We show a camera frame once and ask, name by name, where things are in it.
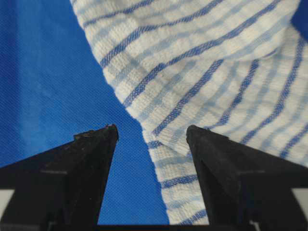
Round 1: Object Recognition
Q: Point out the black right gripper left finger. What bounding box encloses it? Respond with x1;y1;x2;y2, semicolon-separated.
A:
0;125;119;231

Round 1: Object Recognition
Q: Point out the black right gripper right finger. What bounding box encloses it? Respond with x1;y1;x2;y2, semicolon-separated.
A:
186;125;308;231

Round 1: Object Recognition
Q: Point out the white blue-striped towel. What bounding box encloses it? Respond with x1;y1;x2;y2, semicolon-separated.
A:
71;0;308;225

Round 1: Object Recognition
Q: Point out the blue table cloth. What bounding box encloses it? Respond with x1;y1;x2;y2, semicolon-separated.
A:
0;0;308;225

